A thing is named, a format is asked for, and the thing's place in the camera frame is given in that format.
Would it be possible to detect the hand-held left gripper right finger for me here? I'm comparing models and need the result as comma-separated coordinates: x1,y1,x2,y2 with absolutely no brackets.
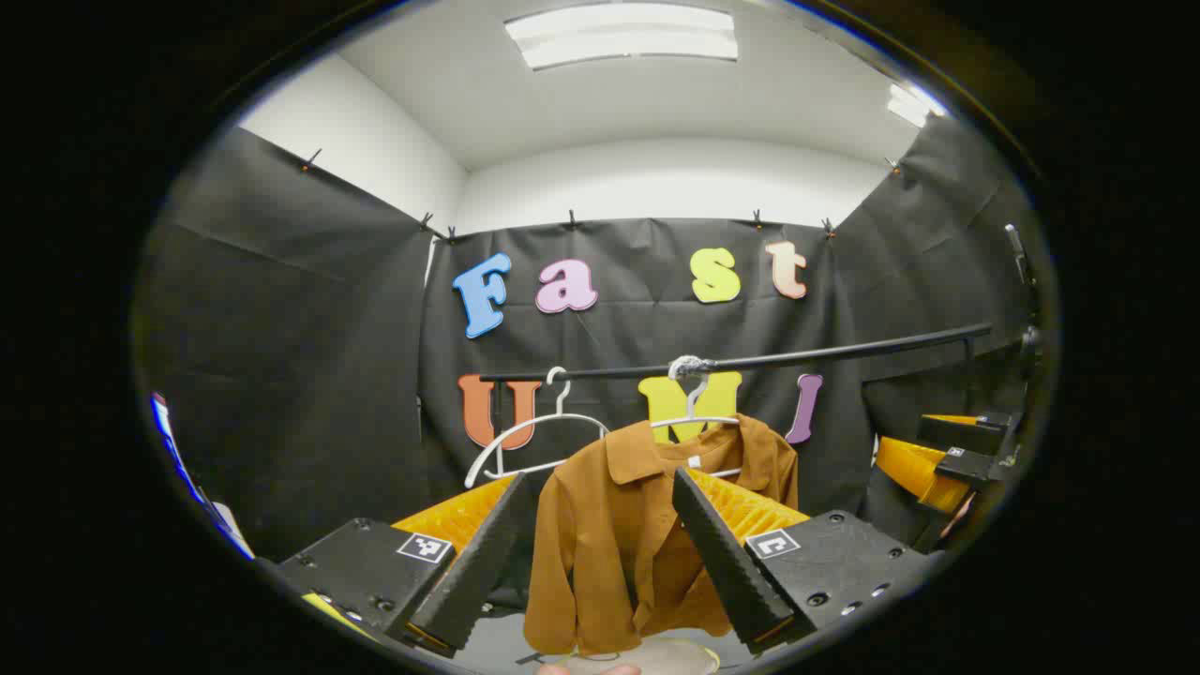
670,467,933,655

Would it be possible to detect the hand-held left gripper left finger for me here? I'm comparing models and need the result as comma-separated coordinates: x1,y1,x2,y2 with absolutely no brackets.
277,472,539,655

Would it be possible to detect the brown collared shirt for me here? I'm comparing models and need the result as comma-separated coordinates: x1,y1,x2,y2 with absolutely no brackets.
523,412,800,657

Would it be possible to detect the black metal clothes rack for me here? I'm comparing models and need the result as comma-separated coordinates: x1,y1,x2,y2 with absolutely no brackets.
478,322,995,383

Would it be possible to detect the white plastic clothes hanger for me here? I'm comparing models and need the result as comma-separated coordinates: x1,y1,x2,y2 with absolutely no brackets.
464,366,610,490
649,354,743,479

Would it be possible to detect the rectangular ceiling light panel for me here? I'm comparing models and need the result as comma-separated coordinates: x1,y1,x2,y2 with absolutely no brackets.
886,82,948,128
504,3,740,71

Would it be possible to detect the black backdrop cloth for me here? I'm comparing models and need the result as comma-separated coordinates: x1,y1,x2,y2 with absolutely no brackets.
131,114,1043,563

